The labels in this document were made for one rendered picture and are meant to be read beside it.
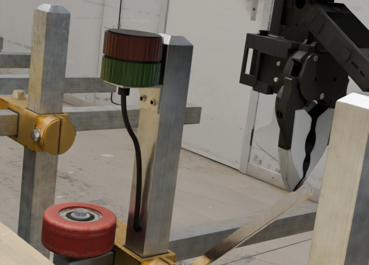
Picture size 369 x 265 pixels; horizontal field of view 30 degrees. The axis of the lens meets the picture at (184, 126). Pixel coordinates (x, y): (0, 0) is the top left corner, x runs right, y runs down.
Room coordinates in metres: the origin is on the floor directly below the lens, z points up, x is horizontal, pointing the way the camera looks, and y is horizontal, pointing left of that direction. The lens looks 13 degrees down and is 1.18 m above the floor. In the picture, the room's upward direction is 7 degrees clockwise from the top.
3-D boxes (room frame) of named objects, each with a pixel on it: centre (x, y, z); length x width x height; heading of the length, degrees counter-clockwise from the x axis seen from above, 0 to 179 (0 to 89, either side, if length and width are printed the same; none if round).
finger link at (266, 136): (0.68, -0.10, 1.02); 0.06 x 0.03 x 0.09; 41
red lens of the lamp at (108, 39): (0.69, 0.06, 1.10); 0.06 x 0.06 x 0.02
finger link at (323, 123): (0.70, -0.12, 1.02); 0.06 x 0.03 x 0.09; 41
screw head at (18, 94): (0.97, 0.24, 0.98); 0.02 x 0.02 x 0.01
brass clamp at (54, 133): (0.93, 0.21, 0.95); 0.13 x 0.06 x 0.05; 41
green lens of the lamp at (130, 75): (0.69, 0.06, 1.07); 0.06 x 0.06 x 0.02
